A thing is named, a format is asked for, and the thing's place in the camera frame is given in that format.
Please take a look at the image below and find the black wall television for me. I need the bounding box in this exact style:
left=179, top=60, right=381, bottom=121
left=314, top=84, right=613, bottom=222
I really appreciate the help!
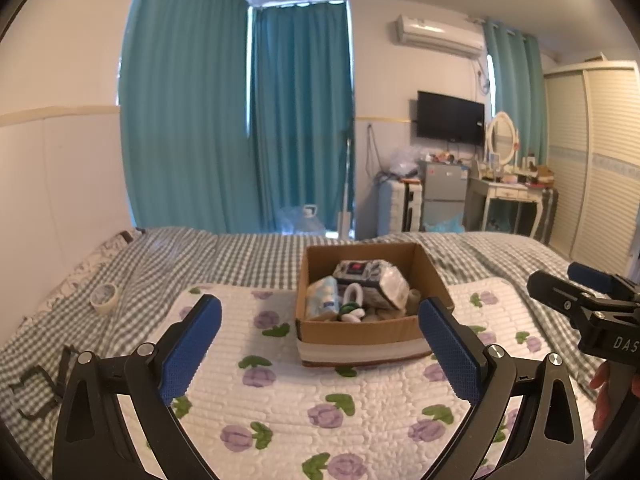
left=416, top=90, right=486, bottom=145

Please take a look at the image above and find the dark chair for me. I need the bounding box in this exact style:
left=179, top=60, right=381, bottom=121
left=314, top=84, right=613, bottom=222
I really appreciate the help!
left=537, top=187, right=560, bottom=246

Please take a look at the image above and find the white floral quilted mat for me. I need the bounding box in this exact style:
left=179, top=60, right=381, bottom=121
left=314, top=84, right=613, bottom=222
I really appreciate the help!
left=145, top=276, right=601, bottom=480

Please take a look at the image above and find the black strap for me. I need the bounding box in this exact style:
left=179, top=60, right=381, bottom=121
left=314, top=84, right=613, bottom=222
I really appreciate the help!
left=9, top=346, right=81, bottom=418

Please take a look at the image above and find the white tape roll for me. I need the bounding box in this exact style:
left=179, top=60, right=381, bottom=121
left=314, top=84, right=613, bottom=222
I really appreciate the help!
left=90, top=283, right=121, bottom=315

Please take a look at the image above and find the white upright mop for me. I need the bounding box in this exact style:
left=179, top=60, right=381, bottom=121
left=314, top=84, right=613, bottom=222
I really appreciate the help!
left=336, top=127, right=357, bottom=241

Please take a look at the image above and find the light blue tissue packet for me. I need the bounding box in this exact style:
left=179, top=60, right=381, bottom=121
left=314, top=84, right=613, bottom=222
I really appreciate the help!
left=306, top=276, right=342, bottom=320

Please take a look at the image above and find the white oval vanity mirror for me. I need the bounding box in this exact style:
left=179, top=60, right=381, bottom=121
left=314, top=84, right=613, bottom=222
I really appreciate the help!
left=484, top=111, right=518, bottom=166

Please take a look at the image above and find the blue plastic bag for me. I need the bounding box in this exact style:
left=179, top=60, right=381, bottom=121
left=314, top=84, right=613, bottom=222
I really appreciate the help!
left=425, top=212, right=466, bottom=233

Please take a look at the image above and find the white dressing table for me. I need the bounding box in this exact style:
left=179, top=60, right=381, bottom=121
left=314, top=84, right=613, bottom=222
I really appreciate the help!
left=465, top=172, right=546, bottom=241

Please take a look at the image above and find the white air conditioner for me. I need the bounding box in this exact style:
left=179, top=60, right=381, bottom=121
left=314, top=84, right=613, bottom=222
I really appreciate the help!
left=390, top=14, right=486, bottom=58

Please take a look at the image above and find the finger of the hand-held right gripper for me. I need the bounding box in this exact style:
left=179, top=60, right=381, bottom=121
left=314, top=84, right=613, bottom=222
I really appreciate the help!
left=526, top=270, right=607, bottom=322
left=567, top=261, right=640, bottom=303

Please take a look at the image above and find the frilled floral pillow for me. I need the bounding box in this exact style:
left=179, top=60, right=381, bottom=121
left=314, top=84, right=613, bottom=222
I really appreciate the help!
left=40, top=227, right=148, bottom=316

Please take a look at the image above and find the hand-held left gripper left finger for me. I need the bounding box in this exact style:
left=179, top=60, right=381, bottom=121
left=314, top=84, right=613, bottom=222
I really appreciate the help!
left=52, top=294, right=223, bottom=480

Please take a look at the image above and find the person's right hand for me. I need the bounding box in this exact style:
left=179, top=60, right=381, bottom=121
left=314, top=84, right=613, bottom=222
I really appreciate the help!
left=589, top=361, right=613, bottom=431

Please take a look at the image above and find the clear plastic bag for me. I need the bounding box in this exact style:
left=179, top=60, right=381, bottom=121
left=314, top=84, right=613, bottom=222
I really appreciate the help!
left=387, top=146, right=426, bottom=178

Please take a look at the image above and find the light blue suitcase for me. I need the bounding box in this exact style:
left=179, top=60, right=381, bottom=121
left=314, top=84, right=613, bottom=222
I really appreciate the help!
left=376, top=180, right=425, bottom=238

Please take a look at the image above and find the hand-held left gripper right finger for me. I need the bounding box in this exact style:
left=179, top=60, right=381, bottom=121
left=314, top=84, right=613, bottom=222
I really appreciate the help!
left=418, top=297, right=586, bottom=480

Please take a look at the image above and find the brown cardboard box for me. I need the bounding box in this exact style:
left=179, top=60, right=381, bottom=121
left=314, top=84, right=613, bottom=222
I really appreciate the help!
left=294, top=241, right=456, bottom=368

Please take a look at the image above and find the floral printed tissue pack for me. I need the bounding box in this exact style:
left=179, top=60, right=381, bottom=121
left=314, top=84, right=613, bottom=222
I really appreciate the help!
left=332, top=259, right=412, bottom=311

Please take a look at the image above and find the grey mini fridge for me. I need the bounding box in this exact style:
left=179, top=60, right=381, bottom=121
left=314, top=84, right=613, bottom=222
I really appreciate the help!
left=419, top=160, right=471, bottom=233

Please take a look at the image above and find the teal window curtain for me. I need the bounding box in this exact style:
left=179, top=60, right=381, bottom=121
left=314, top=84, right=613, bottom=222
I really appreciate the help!
left=248, top=0, right=357, bottom=238

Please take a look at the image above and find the wide teal curtain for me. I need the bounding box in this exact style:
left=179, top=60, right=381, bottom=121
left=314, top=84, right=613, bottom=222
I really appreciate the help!
left=117, top=0, right=253, bottom=233

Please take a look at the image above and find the narrow teal curtain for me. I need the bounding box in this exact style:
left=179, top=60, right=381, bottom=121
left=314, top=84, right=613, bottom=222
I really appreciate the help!
left=482, top=20, right=549, bottom=166

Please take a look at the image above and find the clear water jug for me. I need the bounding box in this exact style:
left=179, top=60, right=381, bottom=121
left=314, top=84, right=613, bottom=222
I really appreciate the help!
left=292, top=204, right=323, bottom=235

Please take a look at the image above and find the cream slatted wardrobe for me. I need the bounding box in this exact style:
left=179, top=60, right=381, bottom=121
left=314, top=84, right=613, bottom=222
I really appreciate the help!
left=542, top=60, right=640, bottom=276

